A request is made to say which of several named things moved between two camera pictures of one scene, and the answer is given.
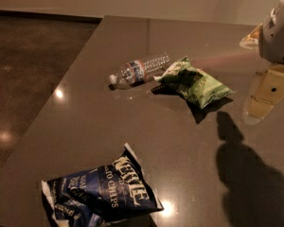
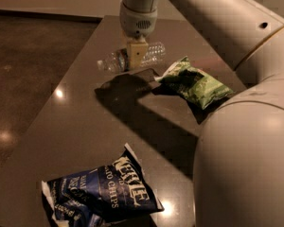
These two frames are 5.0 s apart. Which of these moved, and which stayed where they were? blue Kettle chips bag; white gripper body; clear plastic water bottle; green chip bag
Moved: clear plastic water bottle; white gripper body
Stayed: blue Kettle chips bag; green chip bag
